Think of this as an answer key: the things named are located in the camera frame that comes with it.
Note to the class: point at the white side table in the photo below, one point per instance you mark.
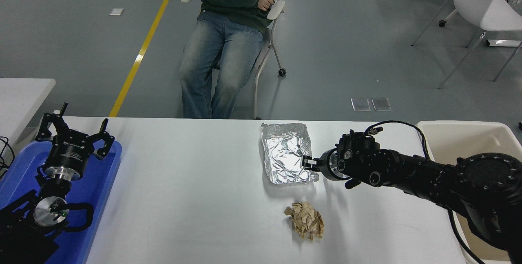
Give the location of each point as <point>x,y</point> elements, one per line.
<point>20,100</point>

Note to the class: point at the clear floor plate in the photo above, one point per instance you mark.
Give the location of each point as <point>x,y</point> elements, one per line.
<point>381,104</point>
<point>361,104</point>

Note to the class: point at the grey chair with casters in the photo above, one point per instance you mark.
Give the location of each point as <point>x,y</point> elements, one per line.
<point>275,10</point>

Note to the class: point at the blue plastic tray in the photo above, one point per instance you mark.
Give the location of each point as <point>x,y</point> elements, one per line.
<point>102,182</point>

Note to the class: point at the person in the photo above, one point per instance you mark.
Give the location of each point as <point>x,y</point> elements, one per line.
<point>224,52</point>

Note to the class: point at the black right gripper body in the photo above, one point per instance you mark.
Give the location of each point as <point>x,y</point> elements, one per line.
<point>325,166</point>

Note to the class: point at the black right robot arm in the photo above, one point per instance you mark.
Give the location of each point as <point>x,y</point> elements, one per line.
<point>428,174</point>

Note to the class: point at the white table foot bar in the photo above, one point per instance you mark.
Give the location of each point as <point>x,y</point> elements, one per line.
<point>503,43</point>

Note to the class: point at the white floor label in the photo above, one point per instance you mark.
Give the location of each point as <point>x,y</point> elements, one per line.
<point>116,12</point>

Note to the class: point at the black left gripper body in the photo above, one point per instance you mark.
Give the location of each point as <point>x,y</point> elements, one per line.
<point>69,156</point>

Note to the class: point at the large pale plastic bin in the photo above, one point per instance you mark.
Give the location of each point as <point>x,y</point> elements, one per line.
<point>465,141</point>

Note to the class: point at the crumpled tan paper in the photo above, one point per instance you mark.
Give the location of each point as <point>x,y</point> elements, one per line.
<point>306,221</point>

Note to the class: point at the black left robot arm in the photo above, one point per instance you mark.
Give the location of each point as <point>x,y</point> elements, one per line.
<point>24,239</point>

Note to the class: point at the person's right hand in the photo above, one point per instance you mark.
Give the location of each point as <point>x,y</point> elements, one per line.
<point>266,2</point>

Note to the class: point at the silver foil tray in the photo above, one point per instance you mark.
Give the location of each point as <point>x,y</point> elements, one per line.
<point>285,154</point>

